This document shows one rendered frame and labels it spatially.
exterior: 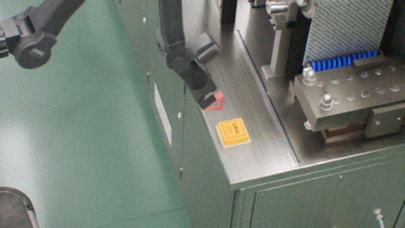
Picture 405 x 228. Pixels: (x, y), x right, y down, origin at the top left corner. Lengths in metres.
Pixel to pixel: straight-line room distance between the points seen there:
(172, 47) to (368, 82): 0.64
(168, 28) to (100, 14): 2.05
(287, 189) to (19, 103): 1.60
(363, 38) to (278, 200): 0.52
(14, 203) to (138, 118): 0.77
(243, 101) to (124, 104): 1.24
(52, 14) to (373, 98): 0.97
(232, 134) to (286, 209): 0.31
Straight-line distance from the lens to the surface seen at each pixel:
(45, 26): 1.78
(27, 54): 1.79
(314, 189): 2.41
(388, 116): 2.33
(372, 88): 2.33
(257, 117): 2.38
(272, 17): 2.33
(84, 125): 3.51
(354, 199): 2.55
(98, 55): 3.77
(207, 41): 2.04
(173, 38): 1.95
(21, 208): 3.00
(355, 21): 2.32
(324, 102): 2.24
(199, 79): 2.11
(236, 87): 2.44
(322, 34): 2.30
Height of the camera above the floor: 2.72
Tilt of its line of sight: 50 degrees down
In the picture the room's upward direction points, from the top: 4 degrees clockwise
